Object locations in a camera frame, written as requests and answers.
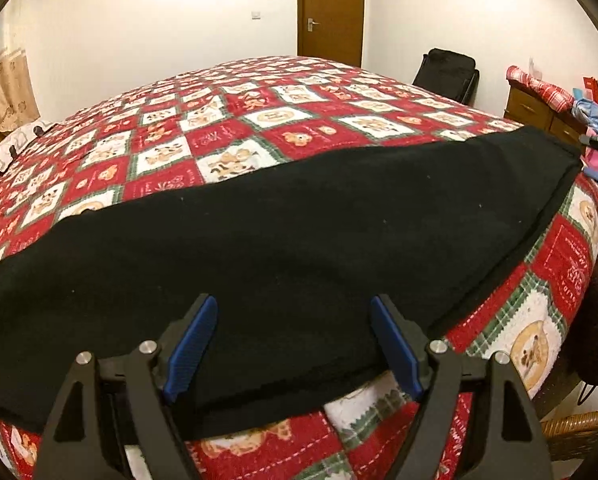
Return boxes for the brown wooden door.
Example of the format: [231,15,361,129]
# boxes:
[297,0,364,67]

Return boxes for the black suitcase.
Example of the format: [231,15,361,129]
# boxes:
[413,48,480,105]

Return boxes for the red christmas patchwork bedspread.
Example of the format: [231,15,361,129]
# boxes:
[0,56,598,479]

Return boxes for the blue cloth on dresser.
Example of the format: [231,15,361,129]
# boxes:
[572,89,598,135]

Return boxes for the black pants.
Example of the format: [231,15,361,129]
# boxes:
[0,127,581,440]

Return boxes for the white patterned pillow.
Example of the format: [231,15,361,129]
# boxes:
[0,120,55,176]

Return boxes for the red plaid cloth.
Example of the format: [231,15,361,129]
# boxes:
[506,65,575,113]

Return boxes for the wooden dresser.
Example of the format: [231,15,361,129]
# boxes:
[504,81,587,152]

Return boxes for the beige window curtain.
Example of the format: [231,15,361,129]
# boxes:
[0,49,40,133]

